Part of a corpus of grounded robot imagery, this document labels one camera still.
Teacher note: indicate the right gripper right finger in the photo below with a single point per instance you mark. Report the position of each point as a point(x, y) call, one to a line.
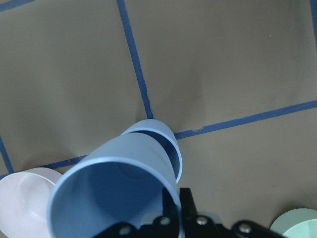
point(198, 225)

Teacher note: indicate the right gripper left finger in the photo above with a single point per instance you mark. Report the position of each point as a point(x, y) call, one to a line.
point(163, 226)

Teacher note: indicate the blue cup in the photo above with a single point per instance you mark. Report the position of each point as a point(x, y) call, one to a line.
point(121, 181)
point(159, 131)

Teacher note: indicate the green bowl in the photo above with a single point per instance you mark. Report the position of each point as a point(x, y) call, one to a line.
point(296, 223)

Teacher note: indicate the pink bowl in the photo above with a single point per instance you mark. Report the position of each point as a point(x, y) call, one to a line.
point(24, 198)

